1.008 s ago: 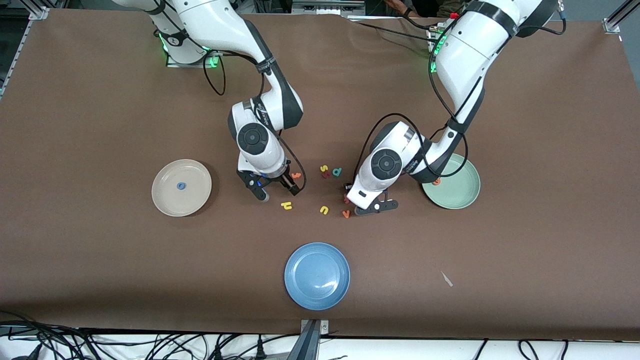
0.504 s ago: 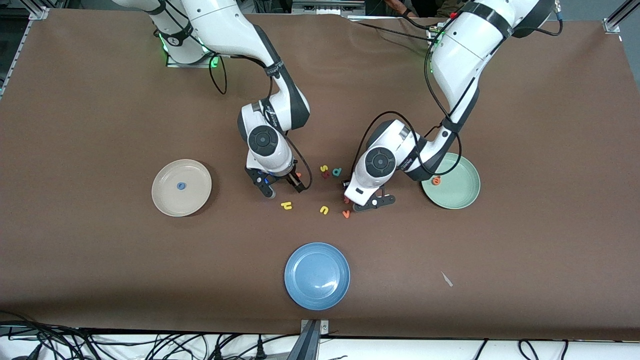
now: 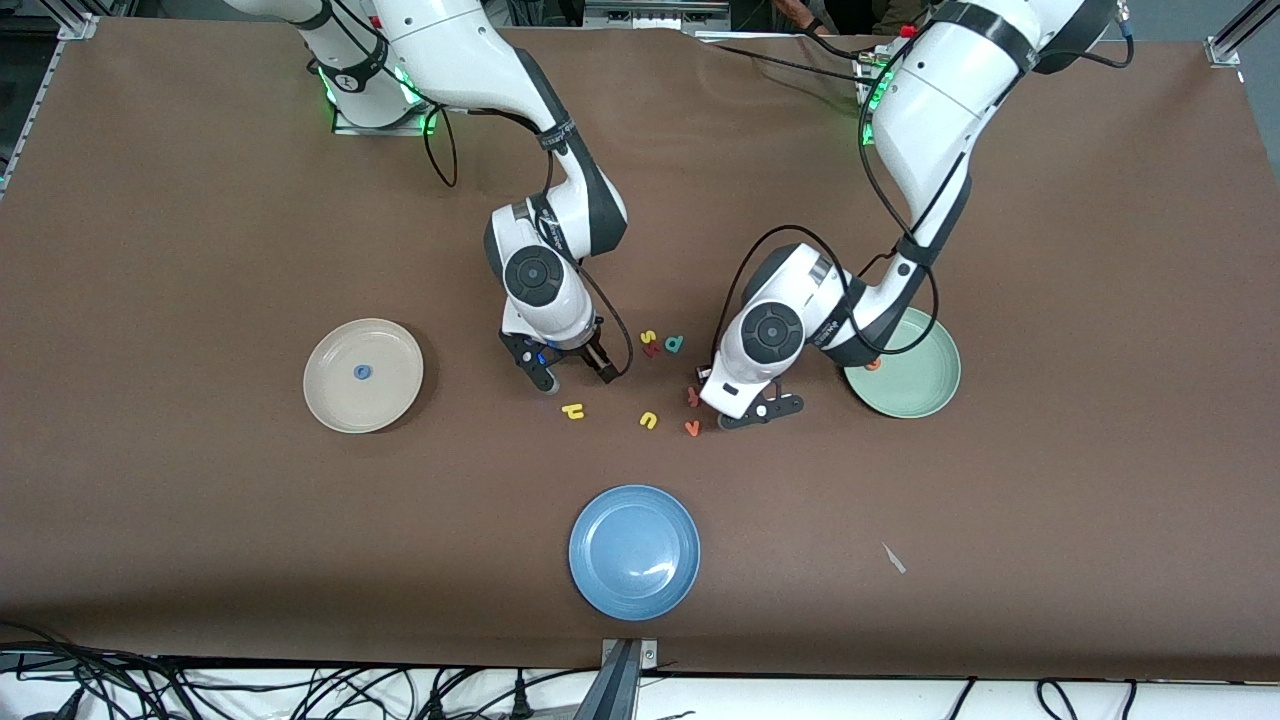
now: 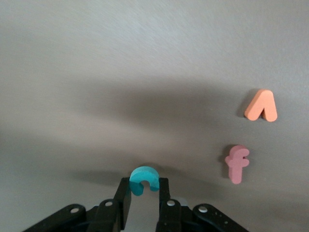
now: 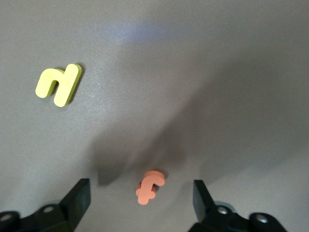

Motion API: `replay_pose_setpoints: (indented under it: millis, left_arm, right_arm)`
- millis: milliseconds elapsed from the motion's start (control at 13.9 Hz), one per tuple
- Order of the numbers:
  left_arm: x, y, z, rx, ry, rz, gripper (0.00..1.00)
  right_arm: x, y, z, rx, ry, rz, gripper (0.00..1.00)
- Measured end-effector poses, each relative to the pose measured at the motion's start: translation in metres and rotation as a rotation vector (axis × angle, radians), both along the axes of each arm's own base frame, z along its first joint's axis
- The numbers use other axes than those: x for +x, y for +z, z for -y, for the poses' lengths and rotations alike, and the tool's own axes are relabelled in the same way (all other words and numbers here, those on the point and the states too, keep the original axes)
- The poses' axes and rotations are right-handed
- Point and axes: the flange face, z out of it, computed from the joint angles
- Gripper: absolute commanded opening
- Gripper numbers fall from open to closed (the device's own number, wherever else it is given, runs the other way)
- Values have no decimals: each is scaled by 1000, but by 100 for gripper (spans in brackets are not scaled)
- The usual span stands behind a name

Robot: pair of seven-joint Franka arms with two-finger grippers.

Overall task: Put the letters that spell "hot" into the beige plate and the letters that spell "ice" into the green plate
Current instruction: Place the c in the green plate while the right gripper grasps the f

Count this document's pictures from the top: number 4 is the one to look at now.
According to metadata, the orange foam letter v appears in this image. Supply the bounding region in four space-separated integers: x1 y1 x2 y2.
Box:
244 88 278 122

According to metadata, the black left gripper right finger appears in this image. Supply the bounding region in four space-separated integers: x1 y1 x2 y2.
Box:
155 177 252 232

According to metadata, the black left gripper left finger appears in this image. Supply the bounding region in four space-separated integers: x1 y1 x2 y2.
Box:
21 177 132 232

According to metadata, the pink foam letter f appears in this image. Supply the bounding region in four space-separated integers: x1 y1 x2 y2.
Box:
225 144 250 185

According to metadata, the teal foam letter c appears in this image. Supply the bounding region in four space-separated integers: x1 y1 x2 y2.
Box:
129 166 160 196

